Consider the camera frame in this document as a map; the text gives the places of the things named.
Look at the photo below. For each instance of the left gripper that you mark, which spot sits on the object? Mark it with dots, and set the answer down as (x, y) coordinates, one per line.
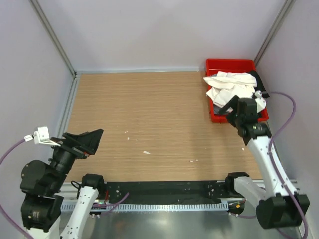
(90, 140)

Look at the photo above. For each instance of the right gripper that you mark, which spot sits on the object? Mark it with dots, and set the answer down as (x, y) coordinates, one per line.
(233, 103)

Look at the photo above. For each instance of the white t shirt red print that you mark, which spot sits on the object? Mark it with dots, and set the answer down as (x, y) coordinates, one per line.
(226, 85)

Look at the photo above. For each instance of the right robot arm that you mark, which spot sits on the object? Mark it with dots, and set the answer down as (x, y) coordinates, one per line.
(278, 204)

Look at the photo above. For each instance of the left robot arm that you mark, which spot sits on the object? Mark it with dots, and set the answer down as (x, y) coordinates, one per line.
(42, 182)

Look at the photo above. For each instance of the grey folded t shirt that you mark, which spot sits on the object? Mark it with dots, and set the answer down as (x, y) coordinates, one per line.
(216, 110)

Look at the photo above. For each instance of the black t shirt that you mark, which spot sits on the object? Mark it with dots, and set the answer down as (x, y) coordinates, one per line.
(260, 86)

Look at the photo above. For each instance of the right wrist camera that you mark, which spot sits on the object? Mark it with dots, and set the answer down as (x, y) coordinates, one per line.
(260, 101)

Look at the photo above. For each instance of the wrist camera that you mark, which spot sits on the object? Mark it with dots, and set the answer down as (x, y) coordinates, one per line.
(41, 136)
(260, 101)

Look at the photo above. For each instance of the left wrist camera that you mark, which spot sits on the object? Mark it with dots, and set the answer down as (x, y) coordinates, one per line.
(41, 136)

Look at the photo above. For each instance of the slotted cable duct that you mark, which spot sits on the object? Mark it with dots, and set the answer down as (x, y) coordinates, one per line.
(123, 208)

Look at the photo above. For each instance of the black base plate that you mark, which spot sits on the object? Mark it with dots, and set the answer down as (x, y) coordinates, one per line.
(167, 193)

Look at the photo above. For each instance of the right aluminium frame post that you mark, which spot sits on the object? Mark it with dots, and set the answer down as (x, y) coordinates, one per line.
(279, 20)

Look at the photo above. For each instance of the aluminium frame post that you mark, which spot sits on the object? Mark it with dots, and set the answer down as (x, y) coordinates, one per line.
(279, 20)
(52, 35)

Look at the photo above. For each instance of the left aluminium frame post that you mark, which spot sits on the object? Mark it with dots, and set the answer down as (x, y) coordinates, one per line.
(52, 35)

